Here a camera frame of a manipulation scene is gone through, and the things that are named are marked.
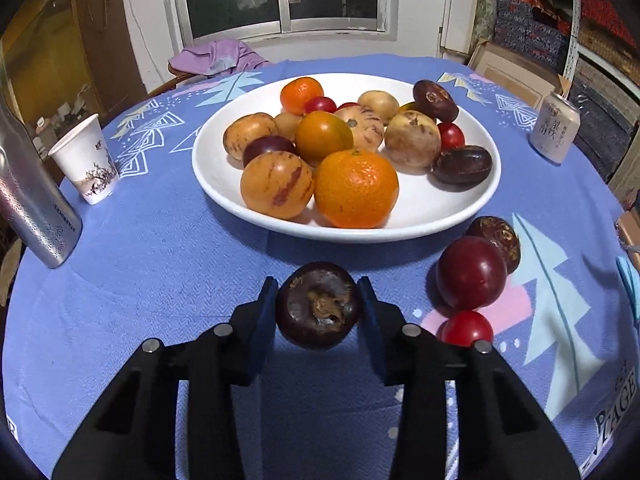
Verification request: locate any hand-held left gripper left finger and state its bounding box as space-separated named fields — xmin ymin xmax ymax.
xmin=51 ymin=276 xmax=279 ymax=480

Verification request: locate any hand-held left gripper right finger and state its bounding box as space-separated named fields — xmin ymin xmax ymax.
xmin=356 ymin=276 xmax=583 ymax=480

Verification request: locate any dark brown water chestnut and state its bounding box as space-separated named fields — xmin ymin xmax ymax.
xmin=275 ymin=262 xmax=364 ymax=351
xmin=431 ymin=145 xmax=493 ymax=186
xmin=466 ymin=216 xmax=521 ymax=275
xmin=412 ymin=79 xmax=459 ymax=123

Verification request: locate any dark purple plum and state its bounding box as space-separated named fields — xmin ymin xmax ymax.
xmin=242 ymin=135 xmax=299 ymax=167
xmin=435 ymin=235 xmax=509 ymax=311

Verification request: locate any white plate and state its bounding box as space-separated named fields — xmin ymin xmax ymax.
xmin=192 ymin=73 xmax=502 ymax=244

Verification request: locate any orange tangerine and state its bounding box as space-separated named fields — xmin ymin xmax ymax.
xmin=313 ymin=149 xmax=400 ymax=229
xmin=280 ymin=77 xmax=325 ymax=115

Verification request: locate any small yellow pepino melon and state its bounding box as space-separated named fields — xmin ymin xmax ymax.
xmin=274 ymin=112 xmax=304 ymax=141

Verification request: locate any blue printed tablecloth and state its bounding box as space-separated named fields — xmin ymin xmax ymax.
xmin=2 ymin=54 xmax=640 ymax=480

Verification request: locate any white paper cup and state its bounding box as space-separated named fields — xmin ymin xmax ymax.
xmin=48 ymin=113 xmax=119 ymax=206

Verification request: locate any stainless steel bottle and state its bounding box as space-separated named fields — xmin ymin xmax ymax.
xmin=0 ymin=105 xmax=83 ymax=269

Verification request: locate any wicker chair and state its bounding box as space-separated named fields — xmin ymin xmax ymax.
xmin=145 ymin=72 xmax=196 ymax=101

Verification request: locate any white drink can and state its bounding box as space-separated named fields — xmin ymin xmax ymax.
xmin=529 ymin=91 xmax=582 ymax=165

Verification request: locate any purple cloth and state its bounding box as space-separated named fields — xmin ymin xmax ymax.
xmin=168 ymin=39 xmax=271 ymax=77

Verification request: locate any white board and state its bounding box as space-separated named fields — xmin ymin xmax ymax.
xmin=440 ymin=0 xmax=483 ymax=58

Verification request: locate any white metal shelf rack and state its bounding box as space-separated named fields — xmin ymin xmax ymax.
xmin=562 ymin=0 xmax=583 ymax=96

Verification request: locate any wooden cabinet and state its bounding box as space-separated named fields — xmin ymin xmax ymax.
xmin=0 ymin=0 xmax=146 ymax=161

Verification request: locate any stack of patterned boxes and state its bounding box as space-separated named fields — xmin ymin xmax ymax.
xmin=492 ymin=0 xmax=640 ymax=181

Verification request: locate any wooden picture frame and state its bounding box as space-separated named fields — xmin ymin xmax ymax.
xmin=467 ymin=39 xmax=573 ymax=111

